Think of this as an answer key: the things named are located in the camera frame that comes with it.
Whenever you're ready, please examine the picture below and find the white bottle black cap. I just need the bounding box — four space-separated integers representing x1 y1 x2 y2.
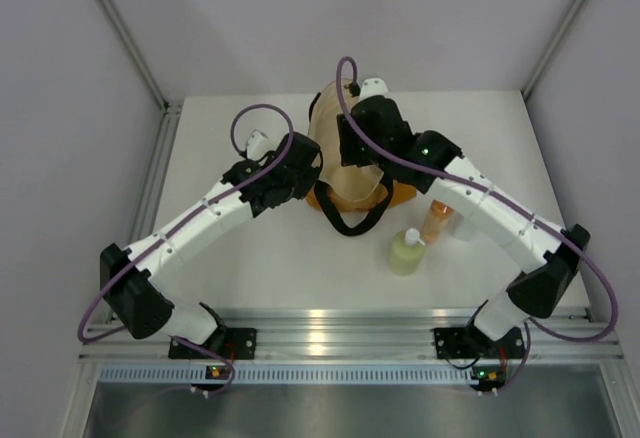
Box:
450 212 477 242

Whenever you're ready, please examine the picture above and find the tan canvas tote bag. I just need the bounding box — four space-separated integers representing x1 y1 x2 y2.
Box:
306 82 417 237

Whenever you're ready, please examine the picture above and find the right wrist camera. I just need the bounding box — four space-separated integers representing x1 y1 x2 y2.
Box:
359 77 389 101

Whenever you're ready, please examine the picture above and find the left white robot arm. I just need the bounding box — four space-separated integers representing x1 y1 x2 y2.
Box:
99 133 322 358

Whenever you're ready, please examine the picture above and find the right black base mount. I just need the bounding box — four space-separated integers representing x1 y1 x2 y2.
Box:
432 326 525 360

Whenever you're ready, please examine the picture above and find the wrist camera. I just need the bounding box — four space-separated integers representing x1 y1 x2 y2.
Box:
245 130 273 161
359 77 389 101

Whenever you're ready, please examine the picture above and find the orange bottle pink cap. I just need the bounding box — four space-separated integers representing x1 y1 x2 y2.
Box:
421 200 454 243

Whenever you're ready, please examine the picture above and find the green pump bottle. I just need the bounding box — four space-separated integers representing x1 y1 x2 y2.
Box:
388 228 426 276

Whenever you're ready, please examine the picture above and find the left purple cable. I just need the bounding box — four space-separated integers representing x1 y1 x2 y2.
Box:
77 103 296 344

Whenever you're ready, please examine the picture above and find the right aluminium frame post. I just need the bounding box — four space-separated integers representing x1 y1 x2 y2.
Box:
520 0 590 102

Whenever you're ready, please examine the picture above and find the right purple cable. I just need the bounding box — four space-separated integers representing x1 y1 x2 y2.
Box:
335 56 620 394

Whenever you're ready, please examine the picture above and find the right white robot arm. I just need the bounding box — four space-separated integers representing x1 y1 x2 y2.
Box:
337 95 590 355

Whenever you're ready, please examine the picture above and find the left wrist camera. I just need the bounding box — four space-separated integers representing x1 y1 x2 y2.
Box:
245 130 273 161

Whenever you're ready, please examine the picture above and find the aluminium rail beam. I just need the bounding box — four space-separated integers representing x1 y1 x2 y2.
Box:
78 306 624 365

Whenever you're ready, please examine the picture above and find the left aluminium frame post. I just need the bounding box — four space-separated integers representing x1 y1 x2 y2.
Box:
69 0 182 129

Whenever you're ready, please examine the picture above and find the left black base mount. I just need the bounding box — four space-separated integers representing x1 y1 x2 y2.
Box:
168 328 258 361

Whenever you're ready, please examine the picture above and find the aluminium frame post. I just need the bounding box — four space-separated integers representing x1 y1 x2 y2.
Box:
69 0 182 129
520 0 590 102

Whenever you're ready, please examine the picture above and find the slotted cable duct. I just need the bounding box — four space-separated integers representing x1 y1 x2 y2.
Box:
99 364 478 385

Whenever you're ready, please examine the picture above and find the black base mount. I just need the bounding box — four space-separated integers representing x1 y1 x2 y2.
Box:
432 326 525 360
168 328 258 361

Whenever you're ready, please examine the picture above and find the purple cable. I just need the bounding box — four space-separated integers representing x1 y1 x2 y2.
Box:
335 56 620 394
77 103 296 344

